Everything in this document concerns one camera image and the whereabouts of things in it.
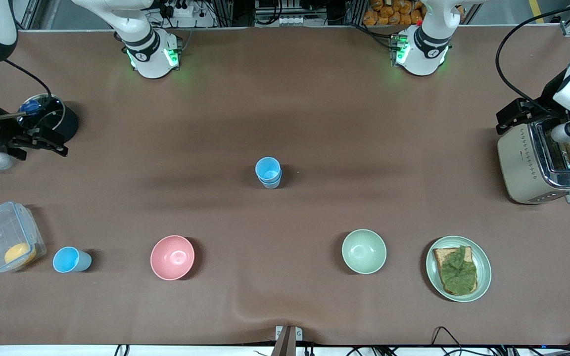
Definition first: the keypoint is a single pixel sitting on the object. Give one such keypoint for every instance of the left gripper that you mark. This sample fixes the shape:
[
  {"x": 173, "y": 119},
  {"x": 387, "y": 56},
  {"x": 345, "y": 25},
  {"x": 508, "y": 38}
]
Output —
[{"x": 550, "y": 100}]

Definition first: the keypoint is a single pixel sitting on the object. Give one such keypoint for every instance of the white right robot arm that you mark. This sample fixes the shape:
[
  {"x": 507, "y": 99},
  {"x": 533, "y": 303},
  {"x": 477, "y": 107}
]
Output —
[{"x": 146, "y": 49}]

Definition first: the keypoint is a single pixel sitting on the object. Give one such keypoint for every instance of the glass lid with blue knob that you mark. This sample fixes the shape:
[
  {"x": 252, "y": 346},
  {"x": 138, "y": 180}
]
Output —
[{"x": 42, "y": 111}]

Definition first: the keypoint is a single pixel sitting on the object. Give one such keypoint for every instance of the silver toaster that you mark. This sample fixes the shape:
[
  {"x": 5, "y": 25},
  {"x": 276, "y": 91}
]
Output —
[{"x": 527, "y": 168}]

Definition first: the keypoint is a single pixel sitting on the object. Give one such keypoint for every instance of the yellow round food piece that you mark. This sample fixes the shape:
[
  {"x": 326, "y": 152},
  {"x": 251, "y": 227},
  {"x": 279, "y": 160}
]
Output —
[{"x": 19, "y": 253}]

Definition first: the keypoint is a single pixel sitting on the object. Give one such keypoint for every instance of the pale green plate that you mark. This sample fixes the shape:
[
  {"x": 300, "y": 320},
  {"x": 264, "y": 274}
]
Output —
[{"x": 484, "y": 269}]

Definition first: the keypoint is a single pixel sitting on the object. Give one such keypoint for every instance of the toast slice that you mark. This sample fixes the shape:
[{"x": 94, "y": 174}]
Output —
[{"x": 441, "y": 257}]

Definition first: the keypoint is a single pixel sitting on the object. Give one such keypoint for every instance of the bag of orange snacks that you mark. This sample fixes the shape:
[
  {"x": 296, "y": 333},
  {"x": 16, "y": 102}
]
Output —
[{"x": 389, "y": 12}]

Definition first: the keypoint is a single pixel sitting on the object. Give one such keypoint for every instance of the green lettuce leaf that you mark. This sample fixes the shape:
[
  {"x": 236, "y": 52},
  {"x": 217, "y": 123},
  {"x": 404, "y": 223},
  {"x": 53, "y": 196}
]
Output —
[{"x": 460, "y": 272}]

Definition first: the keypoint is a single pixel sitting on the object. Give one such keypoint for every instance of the pink bowl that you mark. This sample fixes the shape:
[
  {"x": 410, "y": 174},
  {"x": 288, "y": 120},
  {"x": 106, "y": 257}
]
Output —
[{"x": 172, "y": 257}]

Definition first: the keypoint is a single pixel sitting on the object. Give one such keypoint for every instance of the white power strip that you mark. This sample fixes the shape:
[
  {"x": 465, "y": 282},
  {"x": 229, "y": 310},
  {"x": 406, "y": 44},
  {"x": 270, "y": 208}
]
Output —
[{"x": 188, "y": 10}]

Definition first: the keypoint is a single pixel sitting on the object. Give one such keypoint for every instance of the pale green bowl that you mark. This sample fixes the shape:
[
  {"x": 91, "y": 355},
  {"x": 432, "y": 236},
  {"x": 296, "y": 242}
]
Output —
[{"x": 364, "y": 251}]

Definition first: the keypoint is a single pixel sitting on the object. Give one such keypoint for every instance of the blue cup holding white paper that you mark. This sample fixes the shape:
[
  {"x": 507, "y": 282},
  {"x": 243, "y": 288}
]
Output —
[{"x": 271, "y": 185}]

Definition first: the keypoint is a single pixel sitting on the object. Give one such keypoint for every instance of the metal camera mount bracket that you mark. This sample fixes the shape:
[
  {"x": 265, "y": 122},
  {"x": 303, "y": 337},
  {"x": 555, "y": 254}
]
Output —
[{"x": 286, "y": 341}]

